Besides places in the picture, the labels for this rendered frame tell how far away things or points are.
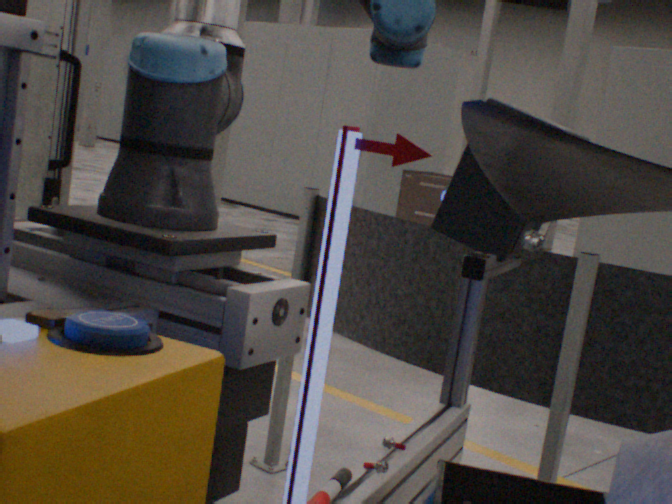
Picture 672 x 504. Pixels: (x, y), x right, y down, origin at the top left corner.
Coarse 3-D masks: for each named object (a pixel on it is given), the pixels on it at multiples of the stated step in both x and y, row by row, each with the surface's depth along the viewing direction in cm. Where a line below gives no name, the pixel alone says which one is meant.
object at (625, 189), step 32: (480, 128) 58; (512, 128) 55; (544, 128) 53; (480, 160) 65; (512, 160) 63; (544, 160) 60; (576, 160) 58; (608, 160) 54; (640, 160) 52; (512, 192) 69; (544, 192) 68; (576, 192) 66; (608, 192) 65; (640, 192) 63
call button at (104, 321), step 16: (80, 320) 44; (96, 320) 45; (112, 320) 45; (128, 320) 46; (144, 320) 46; (64, 336) 44; (80, 336) 43; (96, 336) 43; (112, 336) 43; (128, 336) 44; (144, 336) 45
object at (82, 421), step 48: (48, 336) 44; (0, 384) 37; (48, 384) 37; (96, 384) 38; (144, 384) 40; (192, 384) 44; (0, 432) 32; (48, 432) 34; (96, 432) 37; (144, 432) 41; (192, 432) 45; (0, 480) 32; (48, 480) 35; (96, 480) 38; (144, 480) 41; (192, 480) 46
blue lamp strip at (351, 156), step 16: (352, 144) 66; (352, 160) 66; (352, 176) 67; (352, 192) 68; (336, 224) 66; (336, 240) 66; (336, 256) 67; (336, 272) 68; (336, 288) 68; (320, 320) 67; (320, 336) 67; (320, 352) 68; (320, 368) 68; (320, 384) 69; (320, 400) 70; (304, 432) 68; (304, 448) 69; (304, 464) 69; (304, 480) 70; (304, 496) 71
